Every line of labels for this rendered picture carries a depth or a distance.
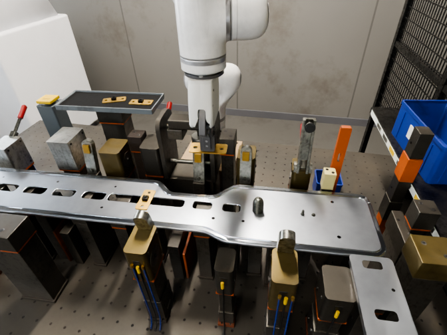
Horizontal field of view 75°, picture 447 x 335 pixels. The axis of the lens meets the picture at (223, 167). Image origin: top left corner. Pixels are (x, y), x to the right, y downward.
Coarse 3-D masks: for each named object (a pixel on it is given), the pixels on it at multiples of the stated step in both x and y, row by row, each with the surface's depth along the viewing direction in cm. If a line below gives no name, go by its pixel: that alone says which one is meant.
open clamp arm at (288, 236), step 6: (282, 234) 64; (288, 234) 63; (294, 234) 64; (282, 240) 63; (288, 240) 63; (294, 240) 63; (282, 246) 66; (288, 246) 65; (294, 246) 65; (282, 252) 68; (288, 252) 67
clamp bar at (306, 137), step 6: (306, 120) 83; (312, 120) 83; (306, 126) 80; (312, 126) 80; (306, 132) 85; (312, 132) 84; (300, 138) 86; (306, 138) 86; (312, 138) 84; (300, 144) 86; (306, 144) 87; (312, 144) 85; (300, 150) 87; (306, 150) 87; (300, 156) 88; (306, 156) 88; (306, 162) 90; (306, 168) 89
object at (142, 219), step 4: (136, 212) 72; (140, 212) 71; (144, 212) 71; (136, 216) 71; (140, 216) 70; (144, 216) 71; (148, 216) 72; (136, 220) 71; (140, 220) 71; (144, 220) 71; (148, 220) 72; (136, 224) 73; (140, 224) 73; (144, 224) 72; (148, 224) 72; (152, 224) 75; (140, 228) 74; (144, 228) 74; (148, 228) 74
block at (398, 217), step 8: (392, 216) 82; (400, 216) 82; (392, 224) 82; (400, 224) 79; (384, 232) 88; (392, 232) 82; (400, 232) 77; (408, 232) 77; (384, 240) 87; (392, 240) 81; (400, 240) 77; (392, 248) 82; (400, 248) 76; (384, 256) 87; (392, 256) 81; (376, 264) 92
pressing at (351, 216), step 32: (0, 192) 94; (96, 192) 93; (128, 192) 92; (160, 192) 92; (224, 192) 91; (256, 192) 91; (288, 192) 90; (320, 192) 90; (128, 224) 83; (160, 224) 82; (192, 224) 81; (224, 224) 81; (256, 224) 81; (288, 224) 80; (320, 224) 80; (352, 224) 80
